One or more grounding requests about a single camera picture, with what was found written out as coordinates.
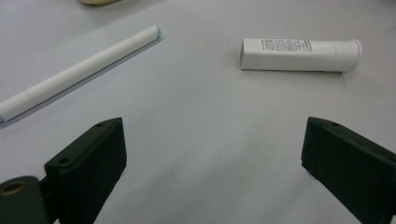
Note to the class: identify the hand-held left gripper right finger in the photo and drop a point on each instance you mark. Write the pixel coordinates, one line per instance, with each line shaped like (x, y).
(348, 165)

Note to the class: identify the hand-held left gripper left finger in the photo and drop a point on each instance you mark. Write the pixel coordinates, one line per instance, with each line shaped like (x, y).
(87, 168)

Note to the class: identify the white pen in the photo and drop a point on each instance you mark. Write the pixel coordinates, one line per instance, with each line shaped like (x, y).
(77, 70)

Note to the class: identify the white tube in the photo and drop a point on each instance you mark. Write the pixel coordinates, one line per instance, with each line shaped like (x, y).
(295, 59)

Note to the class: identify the beige pen holder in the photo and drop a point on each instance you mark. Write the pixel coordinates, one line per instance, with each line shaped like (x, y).
(96, 1)

